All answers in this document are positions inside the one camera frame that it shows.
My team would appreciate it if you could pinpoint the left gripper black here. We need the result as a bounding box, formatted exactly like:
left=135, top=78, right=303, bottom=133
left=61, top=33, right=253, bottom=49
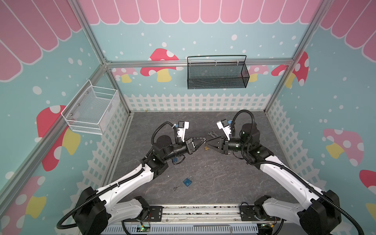
left=163, top=136, right=207, bottom=162

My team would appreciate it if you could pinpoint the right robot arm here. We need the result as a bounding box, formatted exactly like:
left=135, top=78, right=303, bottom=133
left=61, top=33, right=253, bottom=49
left=205, top=110, right=364, bottom=235

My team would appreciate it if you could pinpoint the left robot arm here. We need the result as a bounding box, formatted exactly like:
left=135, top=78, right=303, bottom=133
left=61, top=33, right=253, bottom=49
left=56, top=121, right=206, bottom=235

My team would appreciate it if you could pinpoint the silver combination wrench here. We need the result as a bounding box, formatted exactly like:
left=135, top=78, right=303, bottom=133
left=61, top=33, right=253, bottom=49
left=208, top=132, right=219, bottom=138

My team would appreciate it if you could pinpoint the large blue padlock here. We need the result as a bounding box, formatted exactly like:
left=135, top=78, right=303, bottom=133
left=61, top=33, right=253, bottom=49
left=183, top=176, right=193, bottom=187

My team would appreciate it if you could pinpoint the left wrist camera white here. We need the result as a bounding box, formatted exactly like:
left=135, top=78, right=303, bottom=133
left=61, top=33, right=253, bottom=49
left=176, top=121, right=190, bottom=143

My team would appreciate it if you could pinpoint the black wire mesh basket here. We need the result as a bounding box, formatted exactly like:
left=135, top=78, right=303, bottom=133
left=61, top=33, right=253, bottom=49
left=187, top=55, right=250, bottom=90

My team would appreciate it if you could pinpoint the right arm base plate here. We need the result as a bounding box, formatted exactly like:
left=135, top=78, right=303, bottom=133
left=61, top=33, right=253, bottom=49
left=239, top=203, right=263, bottom=221

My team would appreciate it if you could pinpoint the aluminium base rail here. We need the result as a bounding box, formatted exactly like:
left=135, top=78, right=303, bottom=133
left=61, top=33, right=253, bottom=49
left=96, top=203, right=324, bottom=227

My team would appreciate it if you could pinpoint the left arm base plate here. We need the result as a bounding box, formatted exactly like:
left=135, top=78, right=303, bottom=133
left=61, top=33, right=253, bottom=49
left=137, top=206, right=164, bottom=222

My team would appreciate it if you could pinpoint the white wire mesh basket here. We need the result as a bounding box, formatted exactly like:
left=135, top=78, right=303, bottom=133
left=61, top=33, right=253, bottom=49
left=61, top=80, right=120, bottom=135

